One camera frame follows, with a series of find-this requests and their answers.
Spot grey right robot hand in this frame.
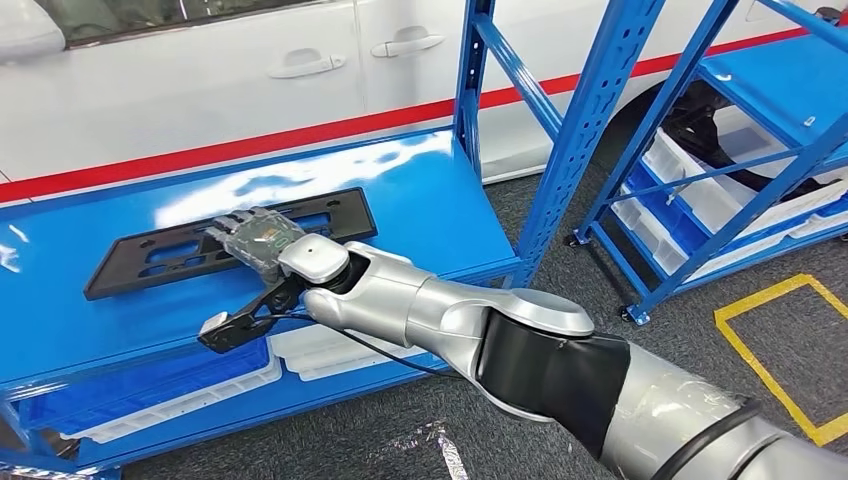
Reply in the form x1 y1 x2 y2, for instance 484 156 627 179
205 207 306 286

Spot long black plastic part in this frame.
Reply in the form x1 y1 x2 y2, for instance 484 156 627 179
83 187 379 302

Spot blue metal shelf rack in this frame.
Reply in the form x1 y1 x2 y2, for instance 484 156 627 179
0 0 566 480

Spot blue wheeled shelf rack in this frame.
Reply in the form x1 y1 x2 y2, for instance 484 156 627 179
566 0 848 328

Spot black car part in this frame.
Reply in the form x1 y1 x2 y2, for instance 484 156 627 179
662 82 848 204

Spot stacked white plastic bins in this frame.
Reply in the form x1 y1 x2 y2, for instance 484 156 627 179
268 323 433 383

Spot white car with red stripe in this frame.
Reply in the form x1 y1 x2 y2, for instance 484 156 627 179
0 0 848 208

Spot white plastic bin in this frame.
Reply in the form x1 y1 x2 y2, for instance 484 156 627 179
641 105 848 237
610 198 796 284
59 357 284 444
788 210 848 240

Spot silver floor tape patch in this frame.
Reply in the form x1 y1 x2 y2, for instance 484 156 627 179
396 422 473 480

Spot yellow floor tape square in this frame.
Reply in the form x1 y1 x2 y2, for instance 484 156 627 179
714 273 848 448

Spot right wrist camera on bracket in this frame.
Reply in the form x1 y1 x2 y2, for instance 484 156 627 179
197 274 307 355

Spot thin black camera cable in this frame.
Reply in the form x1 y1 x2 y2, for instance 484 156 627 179
264 312 460 380

